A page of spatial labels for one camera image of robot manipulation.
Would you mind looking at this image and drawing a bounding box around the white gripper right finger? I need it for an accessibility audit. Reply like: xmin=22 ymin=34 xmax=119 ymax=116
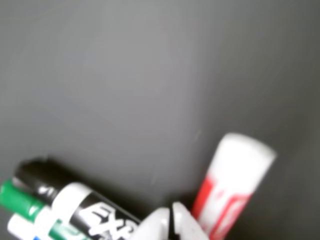
xmin=172 ymin=201 xmax=211 ymax=240

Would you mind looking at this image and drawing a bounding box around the green dry erase marker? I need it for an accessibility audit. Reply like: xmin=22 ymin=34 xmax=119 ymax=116
xmin=0 ymin=176 xmax=85 ymax=240

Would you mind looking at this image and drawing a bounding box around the black dry erase marker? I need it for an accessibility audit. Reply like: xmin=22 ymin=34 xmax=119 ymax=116
xmin=12 ymin=156 xmax=141 ymax=240

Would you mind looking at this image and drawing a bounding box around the red dry erase marker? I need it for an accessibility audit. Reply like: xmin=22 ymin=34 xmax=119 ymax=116
xmin=190 ymin=132 xmax=277 ymax=240

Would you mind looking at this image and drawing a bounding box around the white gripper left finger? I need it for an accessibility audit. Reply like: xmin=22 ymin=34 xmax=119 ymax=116
xmin=134 ymin=206 xmax=174 ymax=240

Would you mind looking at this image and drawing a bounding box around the blue dry erase marker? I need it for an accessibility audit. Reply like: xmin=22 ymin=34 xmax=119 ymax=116
xmin=6 ymin=214 xmax=52 ymax=240

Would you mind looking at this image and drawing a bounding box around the grey rectangular mat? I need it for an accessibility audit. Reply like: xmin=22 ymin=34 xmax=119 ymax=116
xmin=0 ymin=0 xmax=320 ymax=240

